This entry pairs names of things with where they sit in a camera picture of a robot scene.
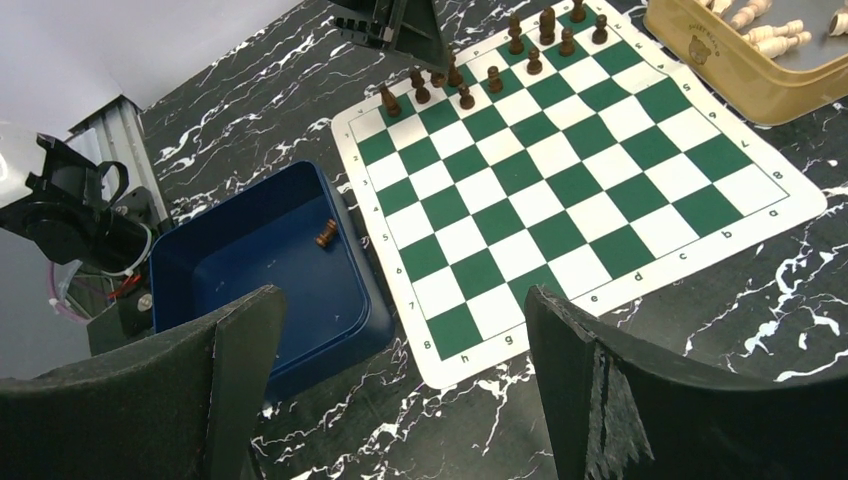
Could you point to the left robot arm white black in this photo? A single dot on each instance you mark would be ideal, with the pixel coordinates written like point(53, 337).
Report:
point(60, 200)

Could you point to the blue plastic tray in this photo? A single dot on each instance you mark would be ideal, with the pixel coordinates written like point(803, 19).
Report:
point(336, 316)

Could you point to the green white chess board mat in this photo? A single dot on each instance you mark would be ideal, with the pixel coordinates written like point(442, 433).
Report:
point(612, 173)

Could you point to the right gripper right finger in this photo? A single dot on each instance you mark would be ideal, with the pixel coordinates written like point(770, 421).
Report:
point(619, 407)

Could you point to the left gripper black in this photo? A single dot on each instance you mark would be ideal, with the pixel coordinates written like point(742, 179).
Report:
point(407, 28)

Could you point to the light wooden chess pieces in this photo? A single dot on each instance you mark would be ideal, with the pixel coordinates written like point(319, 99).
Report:
point(802, 22)

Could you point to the aluminium rail frame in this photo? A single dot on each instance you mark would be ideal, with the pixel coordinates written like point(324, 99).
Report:
point(115, 134)

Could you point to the brown chess piece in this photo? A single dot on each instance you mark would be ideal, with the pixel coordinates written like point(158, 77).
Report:
point(578, 13)

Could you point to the gold metal tin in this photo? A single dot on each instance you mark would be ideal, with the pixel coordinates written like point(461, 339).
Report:
point(759, 88)

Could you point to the brown pieces pair in tray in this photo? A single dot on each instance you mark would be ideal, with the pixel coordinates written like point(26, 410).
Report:
point(328, 234)

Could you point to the brown pawn round head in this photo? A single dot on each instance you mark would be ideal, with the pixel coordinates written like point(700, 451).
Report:
point(466, 99)

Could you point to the brown bishop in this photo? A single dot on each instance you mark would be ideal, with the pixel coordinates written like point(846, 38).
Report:
point(389, 102)

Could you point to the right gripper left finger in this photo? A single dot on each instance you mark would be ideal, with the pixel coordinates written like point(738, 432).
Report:
point(180, 404)

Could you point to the small brown piece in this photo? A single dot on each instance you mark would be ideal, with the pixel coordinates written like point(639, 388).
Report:
point(534, 65)

